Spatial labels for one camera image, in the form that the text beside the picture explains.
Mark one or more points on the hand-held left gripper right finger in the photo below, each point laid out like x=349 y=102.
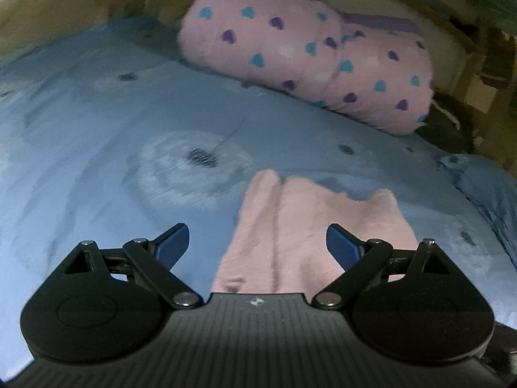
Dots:
x=343 y=246

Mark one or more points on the pink heart print rolled quilt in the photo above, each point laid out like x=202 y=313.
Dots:
x=291 y=40

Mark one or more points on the dark cloth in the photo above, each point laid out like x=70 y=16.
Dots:
x=448 y=123

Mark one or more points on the pink knit sweater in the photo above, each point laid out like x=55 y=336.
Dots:
x=299 y=226

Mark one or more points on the blue dandelion print bedsheet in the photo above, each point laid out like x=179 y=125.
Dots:
x=80 y=149

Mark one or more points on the blue pillow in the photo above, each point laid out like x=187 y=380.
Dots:
x=484 y=190

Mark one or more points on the dark hanging garment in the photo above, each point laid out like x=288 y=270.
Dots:
x=497 y=62

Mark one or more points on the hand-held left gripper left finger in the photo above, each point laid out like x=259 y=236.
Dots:
x=171 y=244

